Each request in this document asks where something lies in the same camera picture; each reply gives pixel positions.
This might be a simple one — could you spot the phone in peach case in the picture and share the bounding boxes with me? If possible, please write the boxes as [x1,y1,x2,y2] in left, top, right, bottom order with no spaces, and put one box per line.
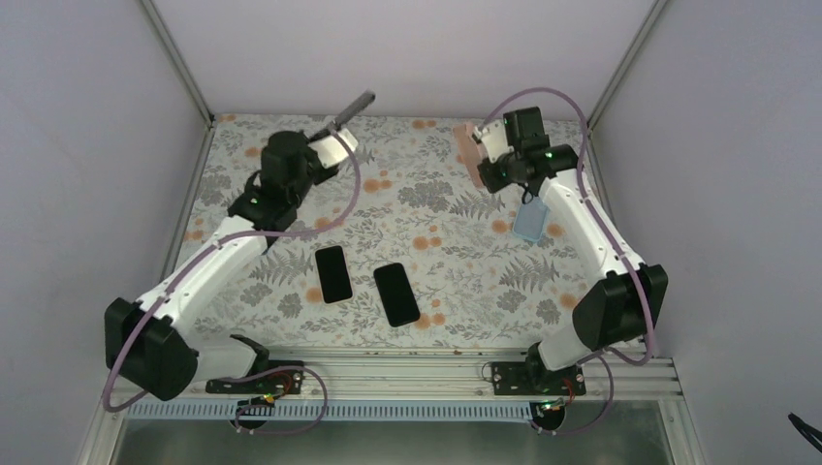
[314,245,354,304]

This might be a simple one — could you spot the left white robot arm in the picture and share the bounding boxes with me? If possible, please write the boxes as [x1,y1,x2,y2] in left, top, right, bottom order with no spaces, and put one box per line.
[104,129,358,400]

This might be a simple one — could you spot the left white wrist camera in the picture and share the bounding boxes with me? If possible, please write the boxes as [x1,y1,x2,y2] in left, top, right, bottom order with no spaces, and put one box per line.
[308,128,359,169]

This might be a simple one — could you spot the black object at corner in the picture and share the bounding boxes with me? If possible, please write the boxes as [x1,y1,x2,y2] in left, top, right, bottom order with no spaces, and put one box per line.
[787,413,822,452]

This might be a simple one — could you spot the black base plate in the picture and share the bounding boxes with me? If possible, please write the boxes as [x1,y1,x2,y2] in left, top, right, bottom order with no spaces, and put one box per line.
[205,360,304,396]
[490,361,586,396]

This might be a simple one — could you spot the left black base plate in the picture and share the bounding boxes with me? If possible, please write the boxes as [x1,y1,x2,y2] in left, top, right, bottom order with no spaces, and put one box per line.
[205,360,304,396]

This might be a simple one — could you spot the perforated cable duct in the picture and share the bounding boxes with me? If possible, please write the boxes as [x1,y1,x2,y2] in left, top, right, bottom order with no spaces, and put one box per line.
[126,399,532,422]

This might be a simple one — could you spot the floral patterned mat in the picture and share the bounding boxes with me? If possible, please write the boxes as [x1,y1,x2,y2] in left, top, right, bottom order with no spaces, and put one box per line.
[194,116,589,349]

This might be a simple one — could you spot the pink phone case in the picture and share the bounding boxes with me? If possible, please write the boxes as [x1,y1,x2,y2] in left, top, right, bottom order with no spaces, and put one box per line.
[453,122,485,190]

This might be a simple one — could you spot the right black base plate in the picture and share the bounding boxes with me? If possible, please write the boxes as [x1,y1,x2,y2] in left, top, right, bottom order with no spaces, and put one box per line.
[490,361,586,396]

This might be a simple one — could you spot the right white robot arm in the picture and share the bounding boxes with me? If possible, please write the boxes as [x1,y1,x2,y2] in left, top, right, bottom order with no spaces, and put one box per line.
[470,107,669,394]

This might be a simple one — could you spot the black phone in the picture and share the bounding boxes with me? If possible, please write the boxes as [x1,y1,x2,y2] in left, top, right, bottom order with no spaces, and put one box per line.
[373,263,421,327]

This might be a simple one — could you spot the aluminium rail frame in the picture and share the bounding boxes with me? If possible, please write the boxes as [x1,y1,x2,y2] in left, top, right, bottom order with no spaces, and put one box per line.
[102,349,683,402]

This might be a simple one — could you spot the light blue phone case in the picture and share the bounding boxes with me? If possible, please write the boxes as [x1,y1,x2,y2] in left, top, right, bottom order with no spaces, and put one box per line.
[512,199,549,243]

